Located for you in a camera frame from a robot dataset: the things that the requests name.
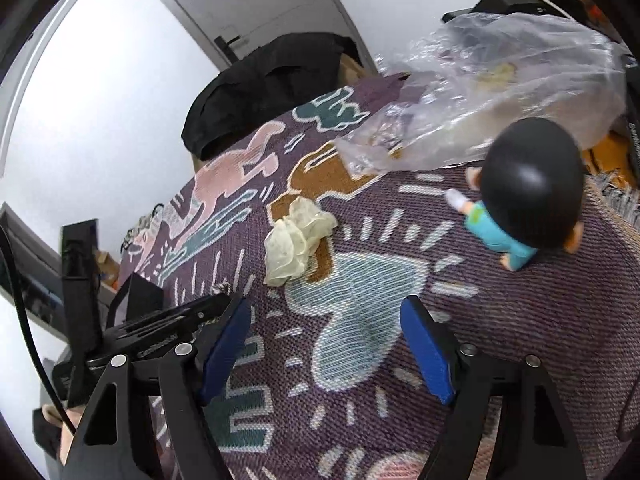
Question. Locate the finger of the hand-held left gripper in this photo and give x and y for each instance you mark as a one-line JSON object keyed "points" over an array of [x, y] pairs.
{"points": [[137, 300], [150, 330]]}

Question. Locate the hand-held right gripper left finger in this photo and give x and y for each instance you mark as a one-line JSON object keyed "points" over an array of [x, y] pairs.
{"points": [[225, 350]]}

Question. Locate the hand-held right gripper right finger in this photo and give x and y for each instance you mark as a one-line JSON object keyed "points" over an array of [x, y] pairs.
{"points": [[430, 350]]}

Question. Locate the cream scrunchie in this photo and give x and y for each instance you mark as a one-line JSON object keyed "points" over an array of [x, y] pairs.
{"points": [[290, 245]]}

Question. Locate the person's left hand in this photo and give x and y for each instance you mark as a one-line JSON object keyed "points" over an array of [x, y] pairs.
{"points": [[69, 447]]}

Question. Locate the black shoe rack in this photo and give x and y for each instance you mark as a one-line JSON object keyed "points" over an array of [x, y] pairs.
{"points": [[145, 225]]}

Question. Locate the purple printed blanket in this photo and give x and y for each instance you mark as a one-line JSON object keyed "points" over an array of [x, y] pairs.
{"points": [[350, 285]]}

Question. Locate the black-haired cartoon figurine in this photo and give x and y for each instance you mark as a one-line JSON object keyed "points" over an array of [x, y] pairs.
{"points": [[535, 180]]}

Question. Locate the black jacket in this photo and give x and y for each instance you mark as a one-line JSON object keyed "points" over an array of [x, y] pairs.
{"points": [[260, 90]]}

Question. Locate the clear plastic bag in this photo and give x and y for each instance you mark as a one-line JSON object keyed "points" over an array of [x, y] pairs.
{"points": [[525, 60]]}

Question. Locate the black desktop device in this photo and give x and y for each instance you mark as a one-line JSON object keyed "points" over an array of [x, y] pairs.
{"points": [[634, 110]]}

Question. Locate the grey door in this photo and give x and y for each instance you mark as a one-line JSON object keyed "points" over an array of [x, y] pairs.
{"points": [[280, 0]]}

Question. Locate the black machine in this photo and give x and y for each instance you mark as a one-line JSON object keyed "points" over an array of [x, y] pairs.
{"points": [[510, 0]]}

